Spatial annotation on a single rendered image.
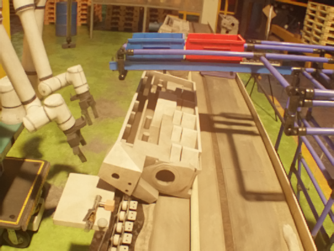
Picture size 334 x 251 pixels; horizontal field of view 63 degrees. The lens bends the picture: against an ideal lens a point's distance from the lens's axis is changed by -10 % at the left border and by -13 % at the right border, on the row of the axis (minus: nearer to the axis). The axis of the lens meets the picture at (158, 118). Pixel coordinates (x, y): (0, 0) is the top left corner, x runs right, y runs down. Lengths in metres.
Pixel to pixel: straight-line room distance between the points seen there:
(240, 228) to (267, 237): 0.12
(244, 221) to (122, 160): 0.57
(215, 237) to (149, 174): 0.38
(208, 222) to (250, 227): 0.18
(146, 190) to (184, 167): 0.18
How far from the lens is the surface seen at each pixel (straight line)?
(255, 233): 1.29
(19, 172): 2.26
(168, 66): 1.55
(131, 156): 1.20
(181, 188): 1.31
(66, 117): 1.42
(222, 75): 2.93
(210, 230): 1.24
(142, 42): 1.55
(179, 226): 1.23
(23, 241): 2.10
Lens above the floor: 1.64
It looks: 27 degrees down
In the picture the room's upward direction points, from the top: 6 degrees clockwise
